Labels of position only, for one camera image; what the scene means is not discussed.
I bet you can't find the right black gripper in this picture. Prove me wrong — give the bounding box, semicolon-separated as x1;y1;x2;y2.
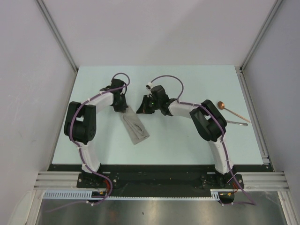
136;95;160;115

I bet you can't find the grey cloth napkin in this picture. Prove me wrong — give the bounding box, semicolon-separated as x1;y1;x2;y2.
121;106;150;145

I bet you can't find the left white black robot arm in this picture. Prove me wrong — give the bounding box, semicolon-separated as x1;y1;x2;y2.
64;78;128;188

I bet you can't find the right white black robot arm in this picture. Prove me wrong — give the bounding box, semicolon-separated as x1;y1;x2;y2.
137;83;242;188

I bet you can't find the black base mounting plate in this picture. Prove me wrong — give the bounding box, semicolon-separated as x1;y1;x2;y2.
48;165;274;203

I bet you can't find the copper spoon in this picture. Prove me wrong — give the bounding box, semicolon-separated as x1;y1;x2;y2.
217;101;251;123

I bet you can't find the silver butter knife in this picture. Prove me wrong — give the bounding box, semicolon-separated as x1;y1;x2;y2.
226;120;248;126

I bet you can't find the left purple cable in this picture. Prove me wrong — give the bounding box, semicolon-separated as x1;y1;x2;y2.
45;72;131;213

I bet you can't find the purple cable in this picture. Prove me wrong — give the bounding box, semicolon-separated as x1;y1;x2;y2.
147;75;257;207
45;72;131;213

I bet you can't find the aluminium frame rail right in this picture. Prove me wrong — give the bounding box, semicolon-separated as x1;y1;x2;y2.
235;67;271;165

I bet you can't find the aluminium frame rail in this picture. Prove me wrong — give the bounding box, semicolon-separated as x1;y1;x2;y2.
34;172;79;190
235;67;271;165

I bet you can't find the white slotted cable duct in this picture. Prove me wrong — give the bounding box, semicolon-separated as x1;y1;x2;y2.
43;189;221;201

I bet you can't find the aluminium frame rail left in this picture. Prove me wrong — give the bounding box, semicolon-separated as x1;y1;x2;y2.
34;172;79;190

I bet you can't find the aluminium frame post left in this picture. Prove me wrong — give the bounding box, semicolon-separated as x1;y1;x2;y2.
35;0;79;74

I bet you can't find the aluminium frame post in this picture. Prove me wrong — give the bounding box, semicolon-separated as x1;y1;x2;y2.
35;0;79;74
239;0;285;72

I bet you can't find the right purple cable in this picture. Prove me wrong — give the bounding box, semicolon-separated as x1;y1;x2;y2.
147;75;257;207

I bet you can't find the aluminium frame post right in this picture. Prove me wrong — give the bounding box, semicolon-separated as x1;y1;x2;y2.
239;0;285;72

